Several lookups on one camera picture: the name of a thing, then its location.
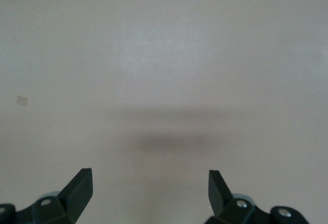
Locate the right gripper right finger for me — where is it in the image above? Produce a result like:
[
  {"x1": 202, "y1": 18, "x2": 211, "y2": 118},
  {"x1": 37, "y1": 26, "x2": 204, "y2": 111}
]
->
[{"x1": 204, "y1": 169, "x2": 311, "y2": 224}]

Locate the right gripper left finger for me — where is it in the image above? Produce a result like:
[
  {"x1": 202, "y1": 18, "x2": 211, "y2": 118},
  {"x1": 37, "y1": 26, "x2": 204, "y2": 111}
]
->
[{"x1": 0, "y1": 168, "x2": 93, "y2": 224}]

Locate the small brown tape patch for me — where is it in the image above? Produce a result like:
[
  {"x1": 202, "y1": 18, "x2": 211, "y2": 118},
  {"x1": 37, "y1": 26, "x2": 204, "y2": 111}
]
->
[{"x1": 16, "y1": 95, "x2": 29, "y2": 107}]

